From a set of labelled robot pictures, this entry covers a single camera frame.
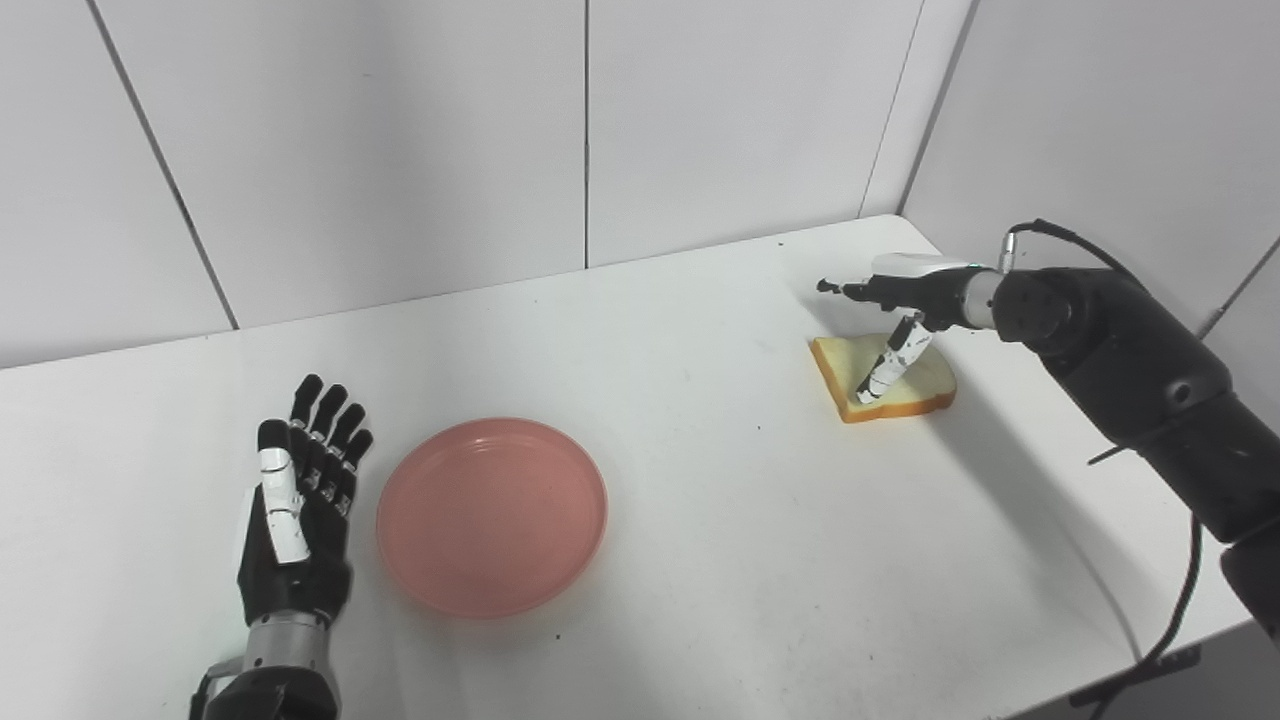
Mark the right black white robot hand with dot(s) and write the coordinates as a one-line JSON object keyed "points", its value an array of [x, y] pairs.
{"points": [[905, 300]]}

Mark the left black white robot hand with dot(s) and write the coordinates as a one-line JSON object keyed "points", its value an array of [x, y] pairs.
{"points": [[300, 520]]}

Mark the slice of white bread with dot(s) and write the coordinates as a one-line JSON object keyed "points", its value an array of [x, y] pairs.
{"points": [[915, 385]]}

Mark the pink round plate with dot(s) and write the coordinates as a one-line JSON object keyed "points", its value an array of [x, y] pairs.
{"points": [[492, 517]]}

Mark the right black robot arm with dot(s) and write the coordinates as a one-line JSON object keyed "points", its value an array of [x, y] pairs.
{"points": [[1150, 390]]}

